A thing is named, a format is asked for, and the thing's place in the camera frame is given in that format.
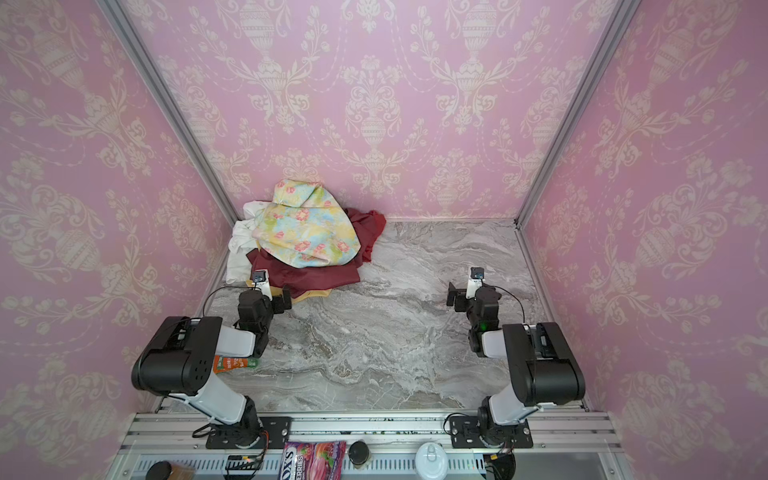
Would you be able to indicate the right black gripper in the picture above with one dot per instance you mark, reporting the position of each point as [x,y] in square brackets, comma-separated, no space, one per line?
[456,295]

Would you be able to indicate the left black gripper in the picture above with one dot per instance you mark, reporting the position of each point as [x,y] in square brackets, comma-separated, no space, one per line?
[276,302]

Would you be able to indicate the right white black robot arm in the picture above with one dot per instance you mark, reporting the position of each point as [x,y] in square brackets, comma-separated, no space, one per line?
[542,369]

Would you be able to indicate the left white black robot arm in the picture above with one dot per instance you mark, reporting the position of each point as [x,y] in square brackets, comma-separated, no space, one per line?
[185,357]

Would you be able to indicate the maroon cloth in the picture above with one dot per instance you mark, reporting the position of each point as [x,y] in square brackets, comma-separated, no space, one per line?
[368,227]

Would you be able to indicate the white cloth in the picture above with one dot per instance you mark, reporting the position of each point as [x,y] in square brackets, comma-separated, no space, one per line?
[242,243]

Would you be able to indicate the floral pastel cloth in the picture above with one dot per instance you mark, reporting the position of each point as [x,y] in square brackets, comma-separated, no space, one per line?
[304,226]

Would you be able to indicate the orange green snack packet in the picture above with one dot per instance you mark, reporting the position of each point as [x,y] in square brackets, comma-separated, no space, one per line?
[228,364]

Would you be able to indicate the pink candy bag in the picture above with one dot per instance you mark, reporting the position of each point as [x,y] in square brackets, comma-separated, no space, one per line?
[312,461]

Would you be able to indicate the white round lid container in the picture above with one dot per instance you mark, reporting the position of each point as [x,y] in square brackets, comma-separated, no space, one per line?
[431,462]

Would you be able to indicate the black round knob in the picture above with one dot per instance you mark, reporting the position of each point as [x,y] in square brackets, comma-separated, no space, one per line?
[359,454]

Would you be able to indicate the black electronics board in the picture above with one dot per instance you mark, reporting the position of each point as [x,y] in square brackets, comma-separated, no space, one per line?
[240,467]

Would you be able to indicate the black round cap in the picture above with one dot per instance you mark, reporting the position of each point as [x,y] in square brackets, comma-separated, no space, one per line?
[500,466]

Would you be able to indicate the brown black bottle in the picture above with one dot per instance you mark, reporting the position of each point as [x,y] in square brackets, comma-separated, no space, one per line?
[167,470]

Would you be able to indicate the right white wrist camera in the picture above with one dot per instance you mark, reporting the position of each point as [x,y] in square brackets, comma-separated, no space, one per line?
[475,281]

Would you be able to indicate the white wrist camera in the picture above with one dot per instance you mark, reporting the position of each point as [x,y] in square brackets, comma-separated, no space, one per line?
[475,281]
[260,280]

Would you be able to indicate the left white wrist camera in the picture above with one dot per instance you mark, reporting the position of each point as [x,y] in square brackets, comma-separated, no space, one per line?
[260,280]

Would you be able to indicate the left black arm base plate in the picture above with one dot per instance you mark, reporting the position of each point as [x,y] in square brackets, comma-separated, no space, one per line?
[265,433]

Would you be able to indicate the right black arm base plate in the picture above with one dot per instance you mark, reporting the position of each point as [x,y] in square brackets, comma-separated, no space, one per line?
[472,432]

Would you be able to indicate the aluminium rail frame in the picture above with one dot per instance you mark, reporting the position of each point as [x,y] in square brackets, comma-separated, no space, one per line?
[569,443]

